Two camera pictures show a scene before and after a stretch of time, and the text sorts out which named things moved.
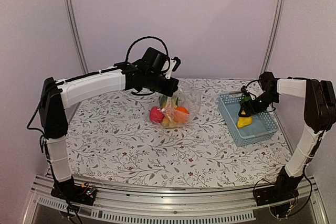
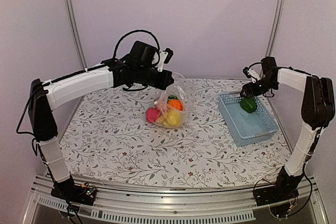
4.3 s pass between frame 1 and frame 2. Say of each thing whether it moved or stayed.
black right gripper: moved
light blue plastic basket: stayed
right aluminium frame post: stayed
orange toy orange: moved
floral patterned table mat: stayed
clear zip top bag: moved
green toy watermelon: moved
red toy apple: moved
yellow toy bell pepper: moved
